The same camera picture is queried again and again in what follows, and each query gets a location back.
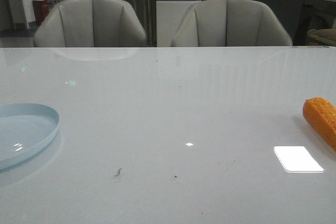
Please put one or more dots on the light blue round plate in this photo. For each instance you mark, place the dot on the light blue round plate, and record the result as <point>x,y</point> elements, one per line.
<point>26,129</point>

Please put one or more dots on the orange toy corn cob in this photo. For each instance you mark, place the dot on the orange toy corn cob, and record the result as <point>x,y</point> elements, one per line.
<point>320,114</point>

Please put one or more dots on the right beige upholstered chair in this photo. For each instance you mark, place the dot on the right beige upholstered chair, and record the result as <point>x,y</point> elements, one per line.
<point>230,23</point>

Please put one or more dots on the beige upholstered chair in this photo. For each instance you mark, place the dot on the beige upholstered chair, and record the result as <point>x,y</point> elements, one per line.
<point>91,23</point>
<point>230,23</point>

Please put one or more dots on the left beige upholstered chair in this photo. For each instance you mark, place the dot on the left beige upholstered chair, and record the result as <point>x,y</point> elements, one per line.
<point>91,23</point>

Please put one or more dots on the red trash bin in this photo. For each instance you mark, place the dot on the red trash bin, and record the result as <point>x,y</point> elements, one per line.
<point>41,10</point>

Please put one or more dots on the olive cushion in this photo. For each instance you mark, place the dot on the olive cushion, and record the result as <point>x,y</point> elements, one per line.
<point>324,37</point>

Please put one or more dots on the dark side table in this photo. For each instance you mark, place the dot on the dark side table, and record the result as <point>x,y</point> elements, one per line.
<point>314,14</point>

